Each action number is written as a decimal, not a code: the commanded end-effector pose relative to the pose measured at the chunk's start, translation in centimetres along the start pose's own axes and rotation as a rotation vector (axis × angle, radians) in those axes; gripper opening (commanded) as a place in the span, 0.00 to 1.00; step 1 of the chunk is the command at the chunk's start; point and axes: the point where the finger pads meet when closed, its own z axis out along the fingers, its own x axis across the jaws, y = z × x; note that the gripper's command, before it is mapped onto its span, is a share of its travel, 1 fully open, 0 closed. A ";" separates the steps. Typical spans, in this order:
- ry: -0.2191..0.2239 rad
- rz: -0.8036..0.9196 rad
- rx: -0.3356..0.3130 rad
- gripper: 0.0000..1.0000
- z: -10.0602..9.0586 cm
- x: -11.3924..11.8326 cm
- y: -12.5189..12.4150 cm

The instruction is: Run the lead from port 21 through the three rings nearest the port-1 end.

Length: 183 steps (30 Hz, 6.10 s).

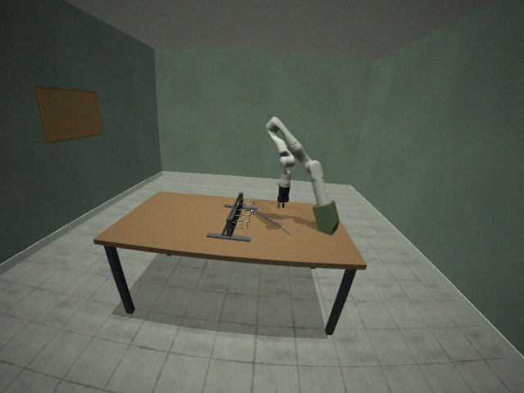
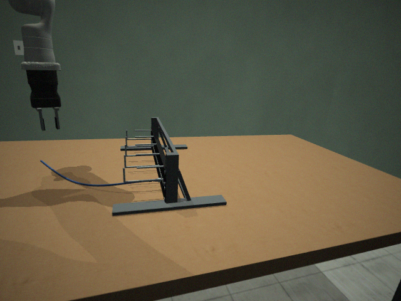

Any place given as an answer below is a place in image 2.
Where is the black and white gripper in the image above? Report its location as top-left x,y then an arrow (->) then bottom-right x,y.
21,47 -> 61,131

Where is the dark grey metal rack with cable rings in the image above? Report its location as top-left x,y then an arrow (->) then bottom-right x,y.
112,117 -> 227,216

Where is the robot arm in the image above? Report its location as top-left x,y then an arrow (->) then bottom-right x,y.
8,0 -> 55,49

